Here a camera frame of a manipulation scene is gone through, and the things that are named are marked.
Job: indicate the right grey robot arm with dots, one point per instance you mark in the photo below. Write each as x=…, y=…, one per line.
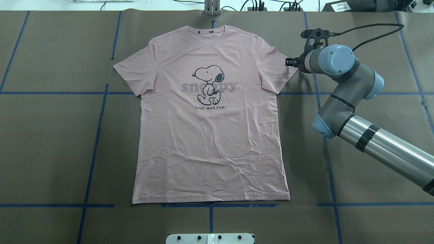
x=355, y=82

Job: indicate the black box with label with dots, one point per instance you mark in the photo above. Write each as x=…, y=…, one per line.
x=350, y=6

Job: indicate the pink Snoopy t-shirt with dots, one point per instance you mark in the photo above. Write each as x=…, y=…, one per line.
x=209, y=118

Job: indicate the grey orange usb hub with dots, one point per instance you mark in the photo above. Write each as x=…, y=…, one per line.
x=256, y=6
x=291, y=6

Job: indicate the grey aluminium camera post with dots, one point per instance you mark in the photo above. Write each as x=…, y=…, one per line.
x=212, y=7

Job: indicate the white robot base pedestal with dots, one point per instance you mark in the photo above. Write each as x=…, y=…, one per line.
x=211, y=238

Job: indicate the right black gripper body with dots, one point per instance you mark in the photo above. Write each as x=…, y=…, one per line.
x=299, y=63

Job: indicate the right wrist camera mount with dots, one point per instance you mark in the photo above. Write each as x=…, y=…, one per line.
x=315, y=38

